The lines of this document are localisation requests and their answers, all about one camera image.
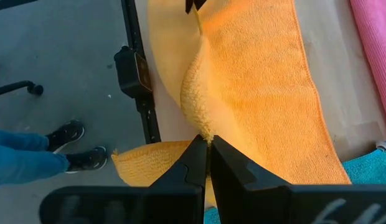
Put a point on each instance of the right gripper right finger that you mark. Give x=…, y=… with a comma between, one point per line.
x=242, y=193

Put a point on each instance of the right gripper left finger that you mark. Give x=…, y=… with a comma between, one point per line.
x=183, y=193

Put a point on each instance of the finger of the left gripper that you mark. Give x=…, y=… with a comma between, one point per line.
x=189, y=4
x=199, y=3

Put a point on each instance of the orange microfiber towel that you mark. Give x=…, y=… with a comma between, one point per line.
x=258, y=93

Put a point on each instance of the teal microfiber towel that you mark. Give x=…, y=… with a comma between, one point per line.
x=373, y=168

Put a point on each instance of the pink microfiber towel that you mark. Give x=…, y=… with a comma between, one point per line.
x=376, y=46

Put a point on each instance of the person's black shoe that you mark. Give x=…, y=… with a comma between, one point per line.
x=87, y=160
x=67, y=133

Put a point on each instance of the black office chair base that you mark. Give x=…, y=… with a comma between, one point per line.
x=35, y=90

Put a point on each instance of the black aluminium table frame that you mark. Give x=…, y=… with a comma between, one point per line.
x=149, y=124

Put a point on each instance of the black table-level camera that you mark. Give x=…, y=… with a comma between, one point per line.
x=127, y=71

